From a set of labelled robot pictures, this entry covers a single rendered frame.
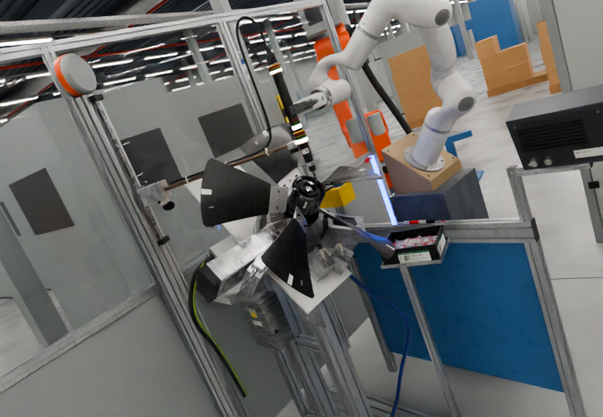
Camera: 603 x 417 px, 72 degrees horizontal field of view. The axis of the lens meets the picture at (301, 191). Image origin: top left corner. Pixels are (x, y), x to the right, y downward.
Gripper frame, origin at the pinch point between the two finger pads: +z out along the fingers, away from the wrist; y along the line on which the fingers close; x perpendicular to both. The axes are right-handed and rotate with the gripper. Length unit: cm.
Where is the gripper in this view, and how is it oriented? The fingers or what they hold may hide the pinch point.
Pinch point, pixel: (290, 110)
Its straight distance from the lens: 149.2
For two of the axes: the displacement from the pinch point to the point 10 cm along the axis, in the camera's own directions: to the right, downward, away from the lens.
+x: -3.5, -9.1, -2.1
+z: -6.5, 3.9, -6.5
